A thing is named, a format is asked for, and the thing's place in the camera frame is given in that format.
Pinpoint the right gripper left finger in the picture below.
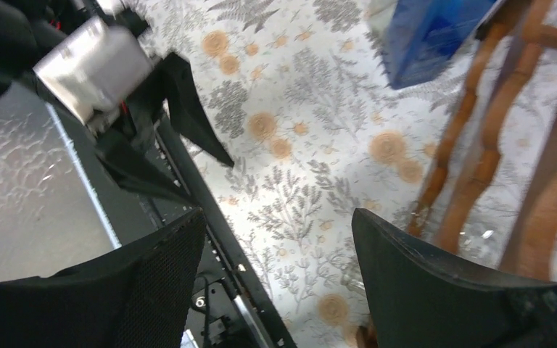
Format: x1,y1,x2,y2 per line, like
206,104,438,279
0,208,206,347

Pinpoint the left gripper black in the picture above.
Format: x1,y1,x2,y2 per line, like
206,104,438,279
85,9,234,204

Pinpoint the floral table mat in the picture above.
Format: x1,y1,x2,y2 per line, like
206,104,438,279
131,1,477,347

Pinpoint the wooden wine rack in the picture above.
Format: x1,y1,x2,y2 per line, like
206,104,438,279
355,0,557,348

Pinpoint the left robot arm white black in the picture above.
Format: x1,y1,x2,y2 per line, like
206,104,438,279
0,1,234,203

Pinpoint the small clear bottle bluish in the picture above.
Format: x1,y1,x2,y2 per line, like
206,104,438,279
458,203,557,281

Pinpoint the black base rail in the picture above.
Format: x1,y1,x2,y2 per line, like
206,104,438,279
48,107,294,347

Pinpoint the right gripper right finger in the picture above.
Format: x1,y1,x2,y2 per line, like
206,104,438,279
351,208,557,347

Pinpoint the blue glass bottle silver cap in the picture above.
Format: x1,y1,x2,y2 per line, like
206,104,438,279
382,0,495,90

